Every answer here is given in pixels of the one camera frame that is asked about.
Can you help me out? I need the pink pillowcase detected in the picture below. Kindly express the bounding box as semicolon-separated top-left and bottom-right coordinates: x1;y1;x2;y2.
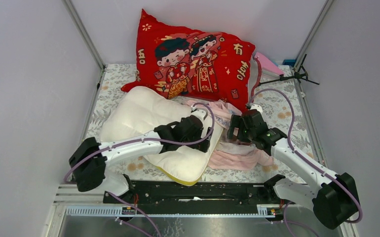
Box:
185;99;275;171

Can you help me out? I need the white pillow yellow trim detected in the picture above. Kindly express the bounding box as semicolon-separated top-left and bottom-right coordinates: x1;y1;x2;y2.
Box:
98;86;223;186

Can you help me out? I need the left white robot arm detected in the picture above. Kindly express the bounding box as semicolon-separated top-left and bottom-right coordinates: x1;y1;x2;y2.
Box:
67;109;215;203

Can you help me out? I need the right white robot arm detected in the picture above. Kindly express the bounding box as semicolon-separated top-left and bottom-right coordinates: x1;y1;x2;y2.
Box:
227;108;362;230

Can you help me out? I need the red cartoon print pillow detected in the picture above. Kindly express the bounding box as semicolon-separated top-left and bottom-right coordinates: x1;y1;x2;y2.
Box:
122;10;255;111

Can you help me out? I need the floral bed sheet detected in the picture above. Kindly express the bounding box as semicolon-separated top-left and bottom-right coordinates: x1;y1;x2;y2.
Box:
84;64;314;183

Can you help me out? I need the pink cloth at back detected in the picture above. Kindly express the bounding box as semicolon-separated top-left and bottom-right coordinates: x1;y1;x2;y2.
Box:
254;52;284;77

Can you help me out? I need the black tripod stand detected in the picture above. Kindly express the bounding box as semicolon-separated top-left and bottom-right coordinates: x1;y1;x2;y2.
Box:
259;54;320;85

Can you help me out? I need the blue object at corner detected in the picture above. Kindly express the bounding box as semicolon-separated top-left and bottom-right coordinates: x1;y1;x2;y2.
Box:
282;59;297;67

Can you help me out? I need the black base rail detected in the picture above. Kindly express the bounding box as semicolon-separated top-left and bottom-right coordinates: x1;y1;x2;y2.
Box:
120;180;288;216

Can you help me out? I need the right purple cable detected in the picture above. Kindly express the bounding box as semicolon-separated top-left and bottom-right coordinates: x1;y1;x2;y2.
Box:
246;88;363;224

